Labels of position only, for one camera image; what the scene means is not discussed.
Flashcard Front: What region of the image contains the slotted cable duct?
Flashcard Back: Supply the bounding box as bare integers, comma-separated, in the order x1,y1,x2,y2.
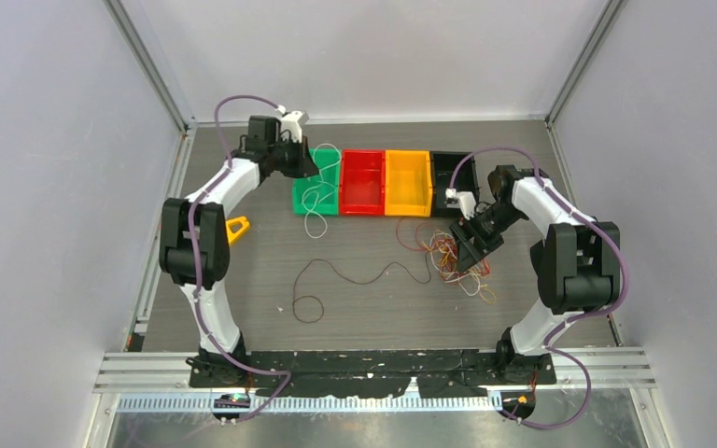
116,391,509,413

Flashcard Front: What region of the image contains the green plastic bin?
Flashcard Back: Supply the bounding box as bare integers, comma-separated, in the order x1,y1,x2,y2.
291,144,343,216

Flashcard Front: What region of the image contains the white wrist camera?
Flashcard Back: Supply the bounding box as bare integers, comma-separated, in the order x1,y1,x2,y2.
445,188,477,219
275,105,309,143

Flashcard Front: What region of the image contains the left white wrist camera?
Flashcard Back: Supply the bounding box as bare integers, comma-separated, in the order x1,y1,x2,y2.
275,105,309,143

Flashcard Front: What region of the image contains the red plastic bin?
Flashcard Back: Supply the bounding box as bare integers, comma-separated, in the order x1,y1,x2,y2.
339,149,386,216

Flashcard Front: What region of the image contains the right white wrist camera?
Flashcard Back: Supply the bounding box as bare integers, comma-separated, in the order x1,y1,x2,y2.
445,188,477,219

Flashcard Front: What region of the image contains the coloured wire bundle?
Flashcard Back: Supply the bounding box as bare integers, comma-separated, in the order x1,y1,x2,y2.
394,216,499,305

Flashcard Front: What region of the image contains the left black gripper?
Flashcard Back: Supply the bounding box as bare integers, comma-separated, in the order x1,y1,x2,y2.
268,136,318,180

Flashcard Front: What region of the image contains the yellow triangular plastic piece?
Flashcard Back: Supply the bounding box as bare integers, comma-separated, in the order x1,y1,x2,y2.
225,216,251,245

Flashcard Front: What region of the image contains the black plastic bin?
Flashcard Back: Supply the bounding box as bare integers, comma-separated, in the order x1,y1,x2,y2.
430,151,480,218

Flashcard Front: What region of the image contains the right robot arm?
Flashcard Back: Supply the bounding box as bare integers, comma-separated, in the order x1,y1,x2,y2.
445,165,622,384

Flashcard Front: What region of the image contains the yellow plastic bin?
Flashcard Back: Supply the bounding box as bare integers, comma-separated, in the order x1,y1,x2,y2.
385,149,433,217

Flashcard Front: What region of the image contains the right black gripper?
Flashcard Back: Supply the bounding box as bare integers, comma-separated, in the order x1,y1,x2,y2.
450,203,526,273

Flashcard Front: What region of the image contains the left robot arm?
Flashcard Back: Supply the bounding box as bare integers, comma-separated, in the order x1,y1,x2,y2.
159,111,319,387

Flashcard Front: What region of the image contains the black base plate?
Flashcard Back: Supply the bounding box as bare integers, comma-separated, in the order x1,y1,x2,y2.
186,349,556,399

